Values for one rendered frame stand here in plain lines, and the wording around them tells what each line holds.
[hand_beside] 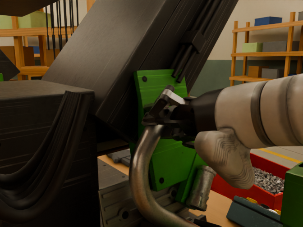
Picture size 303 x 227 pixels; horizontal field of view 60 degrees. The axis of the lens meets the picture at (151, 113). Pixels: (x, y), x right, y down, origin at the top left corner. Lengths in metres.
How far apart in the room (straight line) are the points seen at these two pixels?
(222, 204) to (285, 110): 0.55
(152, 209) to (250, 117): 0.21
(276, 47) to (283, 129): 6.16
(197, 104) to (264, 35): 7.01
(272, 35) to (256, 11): 0.79
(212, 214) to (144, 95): 0.40
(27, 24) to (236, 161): 3.50
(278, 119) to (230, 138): 0.05
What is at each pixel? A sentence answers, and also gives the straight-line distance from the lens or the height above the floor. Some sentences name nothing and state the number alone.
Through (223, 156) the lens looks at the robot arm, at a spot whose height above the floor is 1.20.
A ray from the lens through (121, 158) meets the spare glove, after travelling 1.02.
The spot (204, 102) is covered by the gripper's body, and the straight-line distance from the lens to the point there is 0.32.
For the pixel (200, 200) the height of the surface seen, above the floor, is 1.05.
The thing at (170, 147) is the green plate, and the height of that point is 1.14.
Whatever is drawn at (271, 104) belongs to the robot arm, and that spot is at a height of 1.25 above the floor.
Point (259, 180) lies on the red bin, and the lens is 0.99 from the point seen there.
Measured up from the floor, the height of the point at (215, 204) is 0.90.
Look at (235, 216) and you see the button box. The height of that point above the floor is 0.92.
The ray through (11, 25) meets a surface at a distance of 3.86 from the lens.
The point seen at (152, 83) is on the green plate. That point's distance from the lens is 0.47.
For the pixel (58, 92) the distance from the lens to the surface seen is 0.44.
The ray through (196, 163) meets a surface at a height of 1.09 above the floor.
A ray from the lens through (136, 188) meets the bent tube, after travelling 0.40.
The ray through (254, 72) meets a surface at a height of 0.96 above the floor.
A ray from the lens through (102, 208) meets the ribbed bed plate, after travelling 0.44.
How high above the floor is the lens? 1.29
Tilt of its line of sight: 12 degrees down
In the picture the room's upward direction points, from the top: straight up
